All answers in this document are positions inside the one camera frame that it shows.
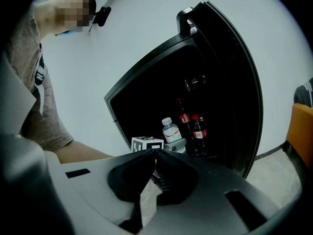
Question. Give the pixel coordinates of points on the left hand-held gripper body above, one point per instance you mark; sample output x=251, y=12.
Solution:
x=146, y=144

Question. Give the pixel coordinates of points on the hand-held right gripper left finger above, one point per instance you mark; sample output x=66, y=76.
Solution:
x=127, y=180

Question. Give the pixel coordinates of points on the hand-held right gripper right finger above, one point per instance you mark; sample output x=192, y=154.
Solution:
x=176, y=180

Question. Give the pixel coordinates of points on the clear water drink bottle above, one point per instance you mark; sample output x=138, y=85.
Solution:
x=171, y=132

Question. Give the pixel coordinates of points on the black fridge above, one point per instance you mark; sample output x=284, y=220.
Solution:
x=151, y=89

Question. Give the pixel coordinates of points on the person's left forearm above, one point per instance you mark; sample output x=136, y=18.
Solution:
x=83, y=153

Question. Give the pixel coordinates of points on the fridge thermostat knob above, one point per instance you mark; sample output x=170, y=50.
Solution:
x=196, y=81

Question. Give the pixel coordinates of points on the black fridge door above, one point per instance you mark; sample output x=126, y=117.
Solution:
x=234, y=82

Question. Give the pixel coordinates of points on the tall cola bottle red label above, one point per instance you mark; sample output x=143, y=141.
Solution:
x=184, y=117

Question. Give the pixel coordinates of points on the short cola bottle red label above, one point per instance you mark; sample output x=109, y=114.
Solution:
x=200, y=131

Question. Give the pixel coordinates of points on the orange chair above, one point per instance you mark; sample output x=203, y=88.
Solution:
x=299, y=131

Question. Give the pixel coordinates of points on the person's grey-brown t-shirt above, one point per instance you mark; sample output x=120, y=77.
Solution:
x=27, y=57

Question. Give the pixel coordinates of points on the person's head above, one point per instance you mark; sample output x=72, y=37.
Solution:
x=71, y=8

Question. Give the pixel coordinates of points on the black head-mounted camera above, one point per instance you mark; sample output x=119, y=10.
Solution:
x=102, y=16

